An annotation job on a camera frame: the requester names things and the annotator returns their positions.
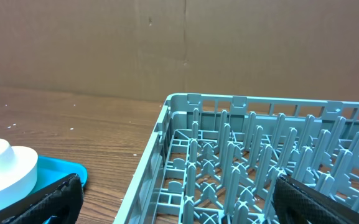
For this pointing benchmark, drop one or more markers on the pale green bowl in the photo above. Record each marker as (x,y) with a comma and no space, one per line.
(18,174)

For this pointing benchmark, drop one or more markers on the grey dishwasher rack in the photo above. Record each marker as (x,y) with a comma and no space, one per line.
(216,158)

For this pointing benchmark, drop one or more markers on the teal plastic tray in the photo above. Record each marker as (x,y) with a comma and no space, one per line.
(50,170)

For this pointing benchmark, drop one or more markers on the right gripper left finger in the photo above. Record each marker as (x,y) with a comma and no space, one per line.
(59,202)

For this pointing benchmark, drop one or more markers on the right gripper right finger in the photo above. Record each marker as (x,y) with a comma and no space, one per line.
(294,203)

